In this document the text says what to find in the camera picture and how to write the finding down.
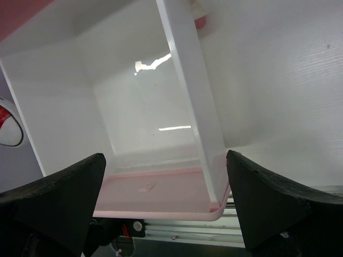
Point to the light pink drawer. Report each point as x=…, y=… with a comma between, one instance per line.
x=126, y=79

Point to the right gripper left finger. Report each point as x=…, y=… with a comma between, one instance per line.
x=51, y=216

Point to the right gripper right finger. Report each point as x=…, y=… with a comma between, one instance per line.
x=281, y=217

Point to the red sneaker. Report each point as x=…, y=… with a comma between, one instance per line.
x=12, y=131

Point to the aluminium mounting rail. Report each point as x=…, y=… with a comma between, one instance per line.
x=223, y=232

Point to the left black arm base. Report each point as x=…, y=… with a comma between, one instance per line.
x=103, y=231

